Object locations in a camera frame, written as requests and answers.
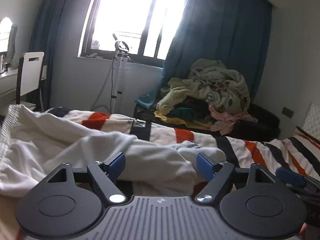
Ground white sweatpants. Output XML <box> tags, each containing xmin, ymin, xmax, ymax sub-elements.
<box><xmin>1</xmin><ymin>105</ymin><xmax>226</xmax><ymax>198</ymax></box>

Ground pink garment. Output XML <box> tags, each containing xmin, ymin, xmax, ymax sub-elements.
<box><xmin>209</xmin><ymin>105</ymin><xmax>258</xmax><ymax>135</ymax></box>

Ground black suitcase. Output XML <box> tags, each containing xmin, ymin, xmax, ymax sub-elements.
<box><xmin>133</xmin><ymin>104</ymin><xmax>280</xmax><ymax>142</ymax></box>

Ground dark green garment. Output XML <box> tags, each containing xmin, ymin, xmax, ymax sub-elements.
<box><xmin>167</xmin><ymin>107</ymin><xmax>209</xmax><ymax>120</ymax></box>

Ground yellow garment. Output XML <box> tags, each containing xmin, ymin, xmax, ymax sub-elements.
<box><xmin>154</xmin><ymin>111</ymin><xmax>206</xmax><ymax>130</ymax></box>

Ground striped white orange black blanket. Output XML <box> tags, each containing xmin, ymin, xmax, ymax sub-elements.
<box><xmin>48</xmin><ymin>107</ymin><xmax>319</xmax><ymax>180</ymax></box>

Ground light blue cloth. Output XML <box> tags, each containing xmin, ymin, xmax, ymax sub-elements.
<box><xmin>135</xmin><ymin>90</ymin><xmax>161</xmax><ymax>109</ymax></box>

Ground cream patterned fleece blanket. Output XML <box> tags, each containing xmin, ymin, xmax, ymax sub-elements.
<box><xmin>156</xmin><ymin>59</ymin><xmax>250</xmax><ymax>115</ymax></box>

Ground white patterned pillow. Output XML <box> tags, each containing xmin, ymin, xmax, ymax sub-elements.
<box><xmin>302</xmin><ymin>102</ymin><xmax>320</xmax><ymax>140</ymax></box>

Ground white black chair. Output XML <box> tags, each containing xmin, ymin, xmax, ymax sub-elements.
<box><xmin>15</xmin><ymin>51</ymin><xmax>44</xmax><ymax>111</ymax></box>

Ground white garment steamer stand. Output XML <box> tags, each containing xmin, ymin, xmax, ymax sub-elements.
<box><xmin>90</xmin><ymin>32</ymin><xmax>131</xmax><ymax>114</ymax></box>

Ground white dressing table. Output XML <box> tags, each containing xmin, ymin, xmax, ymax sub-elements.
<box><xmin>1</xmin><ymin>68</ymin><xmax>43</xmax><ymax>118</ymax></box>

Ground teal right curtain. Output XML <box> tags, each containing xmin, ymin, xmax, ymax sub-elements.
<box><xmin>160</xmin><ymin>0</ymin><xmax>273</xmax><ymax>99</ymax></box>

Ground arched vanity mirror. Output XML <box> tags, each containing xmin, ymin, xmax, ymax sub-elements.
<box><xmin>1</xmin><ymin>17</ymin><xmax>17</xmax><ymax>64</ymax></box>

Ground dark wall socket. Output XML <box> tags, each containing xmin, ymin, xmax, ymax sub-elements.
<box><xmin>281</xmin><ymin>107</ymin><xmax>294</xmax><ymax>119</ymax></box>

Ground window with dark frame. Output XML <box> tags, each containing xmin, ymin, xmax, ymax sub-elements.
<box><xmin>81</xmin><ymin>0</ymin><xmax>186</xmax><ymax>67</ymax></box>

